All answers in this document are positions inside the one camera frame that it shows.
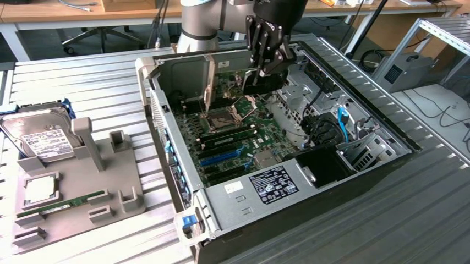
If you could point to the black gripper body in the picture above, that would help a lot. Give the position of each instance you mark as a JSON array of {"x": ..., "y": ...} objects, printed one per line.
[{"x": 282, "y": 11}]

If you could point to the graphics card with metal bracket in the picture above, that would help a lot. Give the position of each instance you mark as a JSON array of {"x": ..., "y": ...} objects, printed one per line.
[{"x": 265, "y": 85}]

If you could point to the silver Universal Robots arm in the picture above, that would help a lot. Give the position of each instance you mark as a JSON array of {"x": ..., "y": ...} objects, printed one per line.
[{"x": 199, "y": 22}]

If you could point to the wooden desk with clutter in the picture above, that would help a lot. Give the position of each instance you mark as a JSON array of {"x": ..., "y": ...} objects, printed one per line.
[{"x": 330, "y": 9}]

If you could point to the orange white small box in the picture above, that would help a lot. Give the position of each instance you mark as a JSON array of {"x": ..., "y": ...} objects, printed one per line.
[{"x": 330, "y": 2}]

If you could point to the metal disk bay cage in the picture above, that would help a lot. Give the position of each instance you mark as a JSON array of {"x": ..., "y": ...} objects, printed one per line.
[{"x": 294, "y": 93}]

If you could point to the metal socket cover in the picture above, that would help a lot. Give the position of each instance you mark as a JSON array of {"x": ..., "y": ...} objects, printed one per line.
[{"x": 246, "y": 105}]

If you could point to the black stand pole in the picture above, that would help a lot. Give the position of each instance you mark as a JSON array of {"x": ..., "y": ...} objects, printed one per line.
[{"x": 370, "y": 19}]

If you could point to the CPU socket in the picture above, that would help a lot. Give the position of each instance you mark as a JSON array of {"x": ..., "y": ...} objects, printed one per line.
[{"x": 222, "y": 121}]

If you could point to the green motherboard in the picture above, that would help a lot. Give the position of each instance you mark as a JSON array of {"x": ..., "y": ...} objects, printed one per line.
[{"x": 257, "y": 143}]

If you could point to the black installed RAM stick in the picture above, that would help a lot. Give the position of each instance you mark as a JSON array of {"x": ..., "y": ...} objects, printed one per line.
[{"x": 227, "y": 137}]

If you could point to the grey control box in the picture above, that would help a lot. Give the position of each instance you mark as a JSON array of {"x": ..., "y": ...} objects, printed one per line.
[{"x": 414, "y": 71}]

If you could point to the blue expansion slot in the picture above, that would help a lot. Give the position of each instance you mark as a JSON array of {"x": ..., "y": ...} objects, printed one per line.
[{"x": 221, "y": 157}]

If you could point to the grey box with vent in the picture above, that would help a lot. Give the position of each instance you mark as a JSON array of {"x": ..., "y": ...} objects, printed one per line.
[{"x": 441, "y": 30}]

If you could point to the black office chair base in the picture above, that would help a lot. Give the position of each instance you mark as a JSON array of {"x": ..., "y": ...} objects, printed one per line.
[{"x": 103, "y": 33}]

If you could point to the grey power supply unit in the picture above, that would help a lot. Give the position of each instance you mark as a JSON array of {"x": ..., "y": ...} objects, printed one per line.
[{"x": 235, "y": 203}]

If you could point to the blue disk caddy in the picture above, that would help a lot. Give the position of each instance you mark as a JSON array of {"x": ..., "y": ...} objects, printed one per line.
[{"x": 70, "y": 108}]

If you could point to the open black PC case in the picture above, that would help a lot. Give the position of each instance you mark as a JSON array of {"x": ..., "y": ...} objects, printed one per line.
[{"x": 235, "y": 211}]

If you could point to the wooden desk with white legs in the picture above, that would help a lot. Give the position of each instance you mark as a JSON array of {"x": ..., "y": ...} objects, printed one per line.
[{"x": 44, "y": 13}]

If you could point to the blue case latch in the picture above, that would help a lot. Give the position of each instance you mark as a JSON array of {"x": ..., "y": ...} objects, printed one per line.
[{"x": 188, "y": 221}]

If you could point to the silver hard disk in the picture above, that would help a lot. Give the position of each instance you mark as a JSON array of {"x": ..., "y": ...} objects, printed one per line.
[{"x": 40, "y": 134}]

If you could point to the grey parts rack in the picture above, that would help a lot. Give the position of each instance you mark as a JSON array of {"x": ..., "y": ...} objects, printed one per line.
[{"x": 76, "y": 181}]

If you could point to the green RAM stick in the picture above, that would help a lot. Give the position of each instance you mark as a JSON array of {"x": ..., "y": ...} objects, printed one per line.
[{"x": 79, "y": 200}]

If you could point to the silver CPU chip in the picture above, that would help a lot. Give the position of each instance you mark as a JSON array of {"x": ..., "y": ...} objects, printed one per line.
[{"x": 40, "y": 191}]

